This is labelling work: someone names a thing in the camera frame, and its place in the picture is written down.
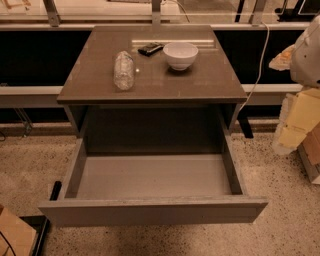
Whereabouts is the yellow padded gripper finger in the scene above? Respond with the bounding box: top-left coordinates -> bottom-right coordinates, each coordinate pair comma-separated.
272,88 -> 320,155
269,45 -> 295,71

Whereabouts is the clear plastic water bottle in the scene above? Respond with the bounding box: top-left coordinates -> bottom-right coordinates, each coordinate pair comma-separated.
114,51 -> 134,91

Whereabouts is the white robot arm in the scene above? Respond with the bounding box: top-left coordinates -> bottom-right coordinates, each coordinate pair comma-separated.
269,16 -> 320,155

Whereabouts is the brown drawer cabinet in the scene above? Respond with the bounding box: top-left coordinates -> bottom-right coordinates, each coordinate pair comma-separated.
58,26 -> 246,155

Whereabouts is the open grey top drawer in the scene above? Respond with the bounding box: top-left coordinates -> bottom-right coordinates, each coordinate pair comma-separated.
39,137 -> 268,227

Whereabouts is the cardboard box right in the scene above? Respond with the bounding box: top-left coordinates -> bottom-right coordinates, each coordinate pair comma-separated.
298,123 -> 320,185

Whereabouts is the cardboard box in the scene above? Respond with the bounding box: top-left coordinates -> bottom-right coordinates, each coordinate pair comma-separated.
298,123 -> 320,185
0,205 -> 36,256

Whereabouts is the white ceramic bowl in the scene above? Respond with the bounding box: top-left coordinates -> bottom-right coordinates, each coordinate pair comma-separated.
163,42 -> 199,71

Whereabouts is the black small device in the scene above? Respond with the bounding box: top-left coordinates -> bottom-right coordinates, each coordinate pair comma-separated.
138,42 -> 164,57

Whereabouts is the black tray lower left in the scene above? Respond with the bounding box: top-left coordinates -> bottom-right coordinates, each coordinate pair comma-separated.
21,215 -> 50,256

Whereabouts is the cardboard box lower left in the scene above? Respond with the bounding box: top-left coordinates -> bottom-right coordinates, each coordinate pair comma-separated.
0,205 -> 36,256

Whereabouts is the white hanging cable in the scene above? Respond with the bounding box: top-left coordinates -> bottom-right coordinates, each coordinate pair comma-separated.
237,21 -> 270,113

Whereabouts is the grey metal rail shelf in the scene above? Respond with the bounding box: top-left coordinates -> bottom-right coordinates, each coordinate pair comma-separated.
0,83 -> 62,109

